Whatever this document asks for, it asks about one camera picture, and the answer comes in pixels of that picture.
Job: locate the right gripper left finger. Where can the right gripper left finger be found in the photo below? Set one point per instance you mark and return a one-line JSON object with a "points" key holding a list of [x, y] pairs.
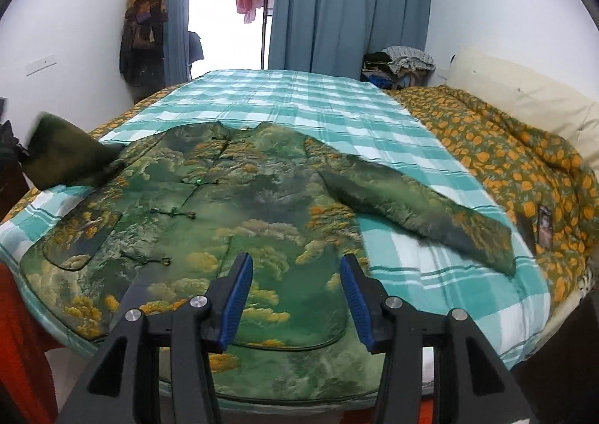
{"points": [[121, 383]]}

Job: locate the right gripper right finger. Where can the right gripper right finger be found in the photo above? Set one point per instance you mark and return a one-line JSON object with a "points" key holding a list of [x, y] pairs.
{"points": [[471, 384]]}

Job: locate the green landscape print padded jacket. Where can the green landscape print padded jacket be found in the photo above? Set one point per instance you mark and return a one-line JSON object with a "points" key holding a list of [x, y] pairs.
{"points": [[168, 213]]}

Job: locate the pile of clothes on chair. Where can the pile of clothes on chair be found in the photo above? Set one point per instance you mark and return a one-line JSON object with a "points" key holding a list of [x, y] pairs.
{"points": [[397, 67]]}

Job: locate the clothes hanging on coat rack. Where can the clothes hanging on coat rack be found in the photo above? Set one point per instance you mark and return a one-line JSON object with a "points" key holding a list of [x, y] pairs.
{"points": [[141, 59]]}

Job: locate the orange red trousers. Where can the orange red trousers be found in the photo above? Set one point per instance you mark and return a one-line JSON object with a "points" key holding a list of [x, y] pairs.
{"points": [[27, 385]]}

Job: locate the small dark packet on quilt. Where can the small dark packet on quilt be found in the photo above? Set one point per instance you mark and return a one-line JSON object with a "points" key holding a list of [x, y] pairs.
{"points": [[545, 227]]}

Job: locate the orange floral green quilt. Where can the orange floral green quilt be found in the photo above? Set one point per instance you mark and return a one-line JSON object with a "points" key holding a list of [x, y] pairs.
{"points": [[520, 166]]}

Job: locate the dark garment behind curtain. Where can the dark garment behind curtain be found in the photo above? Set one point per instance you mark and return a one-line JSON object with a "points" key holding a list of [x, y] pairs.
{"points": [[195, 48]]}

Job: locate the blue curtain right panel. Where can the blue curtain right panel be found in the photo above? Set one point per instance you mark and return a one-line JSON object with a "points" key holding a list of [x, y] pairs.
{"points": [[332, 36]]}

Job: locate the white wall switch plate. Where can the white wall switch plate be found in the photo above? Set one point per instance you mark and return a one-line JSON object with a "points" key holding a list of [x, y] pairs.
{"points": [[40, 64]]}

